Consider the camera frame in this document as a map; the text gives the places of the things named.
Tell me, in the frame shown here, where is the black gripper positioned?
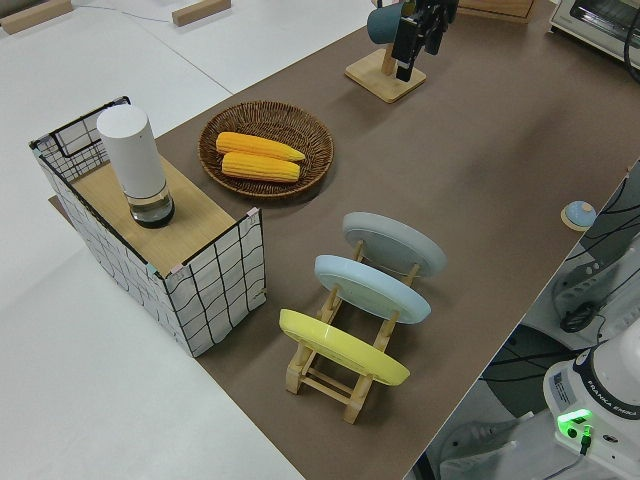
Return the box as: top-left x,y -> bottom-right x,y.
391,0 -> 459,82

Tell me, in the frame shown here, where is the gray round plate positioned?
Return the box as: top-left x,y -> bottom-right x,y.
342,211 -> 447,281

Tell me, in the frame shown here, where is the light blue round plate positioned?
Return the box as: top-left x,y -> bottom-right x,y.
313,254 -> 432,326

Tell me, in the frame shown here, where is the yellow round plate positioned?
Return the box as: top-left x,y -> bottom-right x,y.
278,308 -> 411,387

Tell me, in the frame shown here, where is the low wooden plate rack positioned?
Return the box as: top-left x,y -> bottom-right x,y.
285,238 -> 421,425

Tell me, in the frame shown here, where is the dark blue mug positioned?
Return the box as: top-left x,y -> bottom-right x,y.
367,3 -> 407,46

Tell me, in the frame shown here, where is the wooden mug tree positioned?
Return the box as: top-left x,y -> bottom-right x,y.
343,42 -> 428,105

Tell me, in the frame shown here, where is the large wooden box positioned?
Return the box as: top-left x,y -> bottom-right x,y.
457,0 -> 536,25

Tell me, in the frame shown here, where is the brown table mat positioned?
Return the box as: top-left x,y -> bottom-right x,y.
48,0 -> 640,480

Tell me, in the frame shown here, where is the brown wicker basket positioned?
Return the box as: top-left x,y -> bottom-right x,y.
198,101 -> 335,202

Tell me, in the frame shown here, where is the white toaster oven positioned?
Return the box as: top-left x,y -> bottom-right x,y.
547,0 -> 640,65

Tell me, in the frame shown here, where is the yellow corn cob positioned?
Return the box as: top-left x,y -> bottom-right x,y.
220,152 -> 302,183
215,131 -> 307,163

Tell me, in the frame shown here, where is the wooden block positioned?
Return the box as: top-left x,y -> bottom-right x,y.
0,0 -> 74,36
171,0 -> 233,27

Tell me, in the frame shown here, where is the blue dome call bell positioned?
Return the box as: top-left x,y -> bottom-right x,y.
560,200 -> 597,232

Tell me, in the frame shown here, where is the light wooden riser box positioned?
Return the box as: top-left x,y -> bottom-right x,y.
69,159 -> 237,277

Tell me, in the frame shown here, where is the white power strip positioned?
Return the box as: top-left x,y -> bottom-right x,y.
552,252 -> 626,326

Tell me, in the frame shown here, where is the black power plug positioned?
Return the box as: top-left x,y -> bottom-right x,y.
559,303 -> 597,334

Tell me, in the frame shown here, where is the black toaster power cable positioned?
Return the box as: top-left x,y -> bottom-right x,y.
621,8 -> 640,87

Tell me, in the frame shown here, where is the black wire grid basket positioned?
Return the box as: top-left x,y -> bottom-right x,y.
28,95 -> 265,359

